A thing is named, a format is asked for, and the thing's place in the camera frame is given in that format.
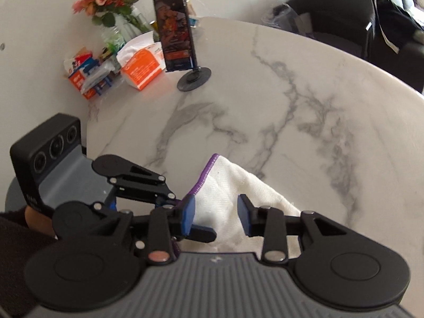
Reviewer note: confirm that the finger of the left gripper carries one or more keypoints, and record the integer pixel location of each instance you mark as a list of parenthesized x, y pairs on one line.
[(74, 217), (132, 182)]

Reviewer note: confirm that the person hand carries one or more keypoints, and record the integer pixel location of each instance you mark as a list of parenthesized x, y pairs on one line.
[(38, 222)]

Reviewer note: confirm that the black round phone stand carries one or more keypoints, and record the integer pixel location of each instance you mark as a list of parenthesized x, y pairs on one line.
[(194, 79)]

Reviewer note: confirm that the orange tissue box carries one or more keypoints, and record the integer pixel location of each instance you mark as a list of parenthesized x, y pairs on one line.
[(141, 60)]

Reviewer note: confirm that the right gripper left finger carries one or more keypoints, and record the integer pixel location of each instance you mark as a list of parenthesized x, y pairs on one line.
[(95, 268)]

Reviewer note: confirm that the black smartphone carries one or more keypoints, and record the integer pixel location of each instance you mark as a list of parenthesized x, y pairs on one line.
[(174, 30)]

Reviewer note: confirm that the dark grey sofa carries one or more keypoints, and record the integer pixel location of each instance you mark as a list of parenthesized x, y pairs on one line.
[(398, 45)]

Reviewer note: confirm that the red white snack packets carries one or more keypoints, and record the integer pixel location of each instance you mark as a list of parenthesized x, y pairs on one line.
[(91, 75)]

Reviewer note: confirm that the orange flower bouquet vase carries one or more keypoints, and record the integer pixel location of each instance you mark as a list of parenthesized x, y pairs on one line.
[(119, 14)]

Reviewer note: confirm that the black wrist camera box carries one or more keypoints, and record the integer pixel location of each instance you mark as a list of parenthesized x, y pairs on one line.
[(56, 137)]

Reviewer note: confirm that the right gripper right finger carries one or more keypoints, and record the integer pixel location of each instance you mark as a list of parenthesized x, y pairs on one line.
[(332, 264)]

